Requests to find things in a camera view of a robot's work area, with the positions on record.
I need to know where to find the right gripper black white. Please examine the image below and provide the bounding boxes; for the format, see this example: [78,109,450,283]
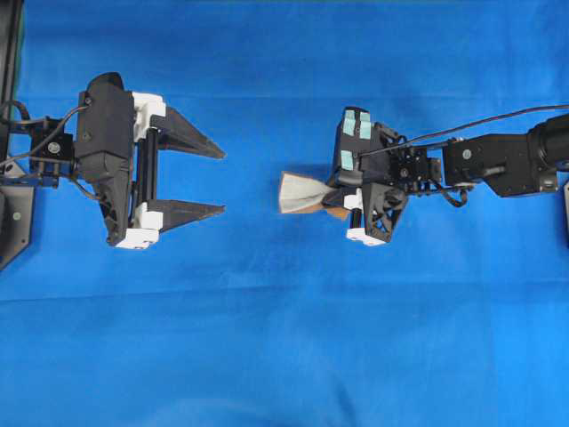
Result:
[322,124,442,246]

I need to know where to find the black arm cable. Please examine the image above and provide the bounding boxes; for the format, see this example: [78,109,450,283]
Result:
[0,100,92,170]
[355,104,569,159]

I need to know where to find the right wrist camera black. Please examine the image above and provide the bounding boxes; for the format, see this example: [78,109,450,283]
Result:
[326,106,380,188]

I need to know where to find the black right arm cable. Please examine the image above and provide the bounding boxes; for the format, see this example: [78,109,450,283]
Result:
[355,104,569,159]

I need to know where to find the brown and white sponge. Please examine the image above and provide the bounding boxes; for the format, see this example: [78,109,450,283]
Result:
[278,172,349,221]

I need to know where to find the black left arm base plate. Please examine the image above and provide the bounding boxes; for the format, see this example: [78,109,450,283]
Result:
[1,186,36,270]

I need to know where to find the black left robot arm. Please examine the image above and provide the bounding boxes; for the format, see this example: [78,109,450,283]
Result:
[1,91,226,249]

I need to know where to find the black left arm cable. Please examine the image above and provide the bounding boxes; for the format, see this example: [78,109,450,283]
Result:
[0,100,92,170]

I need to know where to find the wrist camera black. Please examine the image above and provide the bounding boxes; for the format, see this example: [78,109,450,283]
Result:
[75,72,134,246]
[326,106,380,188]

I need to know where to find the black aluminium frame rail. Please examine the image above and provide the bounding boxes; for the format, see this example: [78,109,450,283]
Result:
[1,0,24,125]

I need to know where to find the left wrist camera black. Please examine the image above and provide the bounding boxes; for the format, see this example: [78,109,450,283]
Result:
[75,72,134,246]

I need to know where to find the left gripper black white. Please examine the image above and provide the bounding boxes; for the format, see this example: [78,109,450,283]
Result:
[113,91,226,249]

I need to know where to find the blue table cloth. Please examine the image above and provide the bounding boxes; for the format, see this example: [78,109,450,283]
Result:
[1,1,568,426]

